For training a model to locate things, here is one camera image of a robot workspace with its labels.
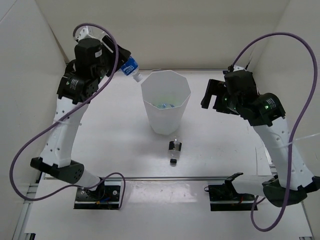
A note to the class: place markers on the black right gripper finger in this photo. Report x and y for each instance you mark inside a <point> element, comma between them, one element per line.
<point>222,104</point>
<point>214,88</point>

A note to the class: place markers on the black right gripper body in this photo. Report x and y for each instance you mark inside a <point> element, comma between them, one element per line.
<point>234,100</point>

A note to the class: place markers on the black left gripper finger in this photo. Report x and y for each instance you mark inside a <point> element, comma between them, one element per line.
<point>108,46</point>
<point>123,56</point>

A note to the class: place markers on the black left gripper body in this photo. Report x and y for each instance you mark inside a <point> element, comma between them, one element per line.
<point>102,69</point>

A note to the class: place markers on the blue label Pocari bottle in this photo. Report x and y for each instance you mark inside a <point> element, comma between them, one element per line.
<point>131,69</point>

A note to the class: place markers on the blue label Aquarius bottle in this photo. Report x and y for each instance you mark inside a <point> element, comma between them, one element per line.
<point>164,105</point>

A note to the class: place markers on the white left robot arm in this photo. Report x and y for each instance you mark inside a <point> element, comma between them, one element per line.
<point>73,99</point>

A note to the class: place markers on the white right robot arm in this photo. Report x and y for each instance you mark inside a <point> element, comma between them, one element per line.
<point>293,180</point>

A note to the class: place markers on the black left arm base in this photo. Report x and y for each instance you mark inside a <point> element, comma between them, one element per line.
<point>107,197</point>

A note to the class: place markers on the white octagonal plastic bin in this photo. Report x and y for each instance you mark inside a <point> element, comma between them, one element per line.
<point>165,86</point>

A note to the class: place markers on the small black label bottle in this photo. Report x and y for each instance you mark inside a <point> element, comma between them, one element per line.
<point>174,150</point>

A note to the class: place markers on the aluminium rail across table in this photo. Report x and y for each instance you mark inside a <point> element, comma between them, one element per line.
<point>118,178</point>

